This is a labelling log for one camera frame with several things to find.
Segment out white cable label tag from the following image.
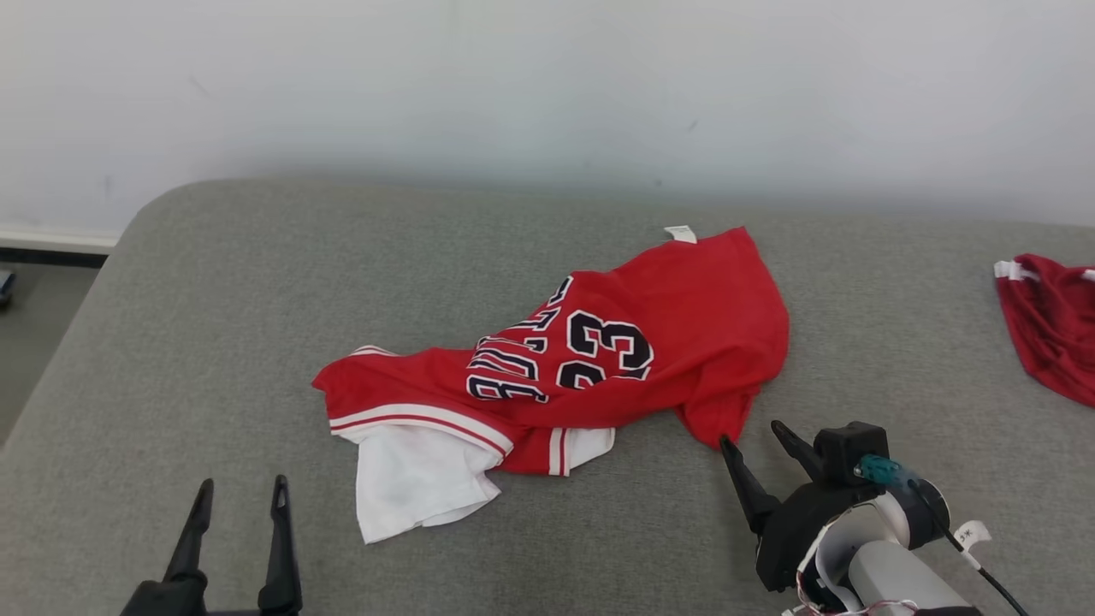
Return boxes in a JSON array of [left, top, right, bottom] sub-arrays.
[[953, 519, 994, 571]]

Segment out white wall baseboard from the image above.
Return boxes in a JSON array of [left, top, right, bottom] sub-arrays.
[[0, 223, 121, 255]]

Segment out red number 23 basketball jersey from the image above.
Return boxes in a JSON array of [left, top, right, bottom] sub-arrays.
[[311, 224, 791, 546]]

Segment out red shorts with white panels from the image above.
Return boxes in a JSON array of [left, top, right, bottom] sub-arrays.
[[993, 253, 1095, 409]]

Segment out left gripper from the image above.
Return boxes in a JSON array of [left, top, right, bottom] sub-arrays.
[[120, 475, 304, 616]]

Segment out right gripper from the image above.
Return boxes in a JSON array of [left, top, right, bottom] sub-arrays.
[[719, 419, 909, 613]]

